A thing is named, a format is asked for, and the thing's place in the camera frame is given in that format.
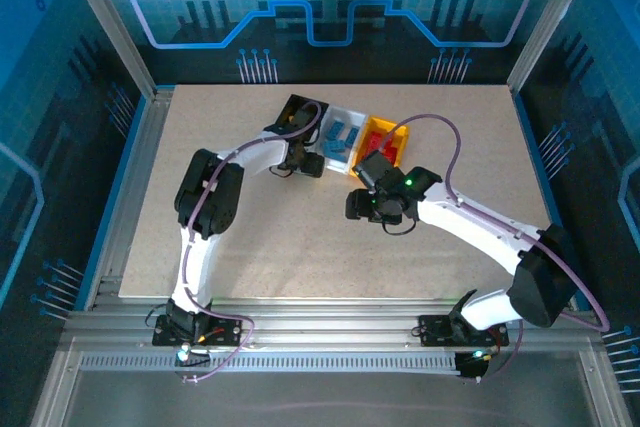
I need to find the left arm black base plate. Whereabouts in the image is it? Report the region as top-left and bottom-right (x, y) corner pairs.
(152, 314), (251, 348)

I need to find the aluminium side rail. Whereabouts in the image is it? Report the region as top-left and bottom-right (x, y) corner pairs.
(82, 89), (176, 311)

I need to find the black plastic bin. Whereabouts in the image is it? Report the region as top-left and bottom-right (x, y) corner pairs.
(264, 94), (332, 158)

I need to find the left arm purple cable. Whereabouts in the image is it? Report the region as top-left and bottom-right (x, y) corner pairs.
(179, 100), (323, 383)

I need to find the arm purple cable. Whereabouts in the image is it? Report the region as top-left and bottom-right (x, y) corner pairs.
(179, 100), (323, 383)
(382, 113), (611, 383)

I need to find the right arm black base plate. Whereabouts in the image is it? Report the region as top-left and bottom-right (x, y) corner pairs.
(417, 314), (509, 348)

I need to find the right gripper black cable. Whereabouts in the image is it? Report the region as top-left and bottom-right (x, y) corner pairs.
(382, 216), (421, 237)

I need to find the aluminium frame rail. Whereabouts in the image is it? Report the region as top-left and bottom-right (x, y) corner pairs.
(62, 299), (601, 351)

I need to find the aluminium upright post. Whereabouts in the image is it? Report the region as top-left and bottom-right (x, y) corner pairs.
(54, 0), (161, 98)
(505, 0), (604, 93)

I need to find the slotted grey cable duct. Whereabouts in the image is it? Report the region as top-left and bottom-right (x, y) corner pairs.
(79, 354), (461, 373)

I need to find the yellow plastic bin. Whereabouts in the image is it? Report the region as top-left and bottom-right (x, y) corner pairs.
(348, 115), (411, 179)

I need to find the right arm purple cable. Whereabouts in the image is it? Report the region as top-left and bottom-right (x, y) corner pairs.
(382, 113), (611, 383)

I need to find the white plastic bin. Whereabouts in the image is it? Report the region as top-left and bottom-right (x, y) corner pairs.
(314, 105), (370, 176)

